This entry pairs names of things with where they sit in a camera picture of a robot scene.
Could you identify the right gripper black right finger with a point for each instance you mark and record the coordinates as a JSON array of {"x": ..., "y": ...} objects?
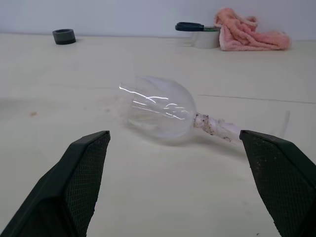
[{"x": 284, "y": 182}]

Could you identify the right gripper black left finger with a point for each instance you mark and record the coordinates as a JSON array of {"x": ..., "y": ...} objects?
[{"x": 61, "y": 192}]

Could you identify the clear wine glass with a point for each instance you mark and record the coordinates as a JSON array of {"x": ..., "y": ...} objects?
[{"x": 158, "y": 111}]

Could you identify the pink fluffy towel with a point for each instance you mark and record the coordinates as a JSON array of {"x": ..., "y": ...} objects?
[{"x": 243, "y": 37}]

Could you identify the black bottle cap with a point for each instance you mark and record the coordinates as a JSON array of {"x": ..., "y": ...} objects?
[{"x": 63, "y": 37}]

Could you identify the white bowl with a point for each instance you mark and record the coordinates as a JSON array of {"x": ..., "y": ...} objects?
[{"x": 206, "y": 39}]

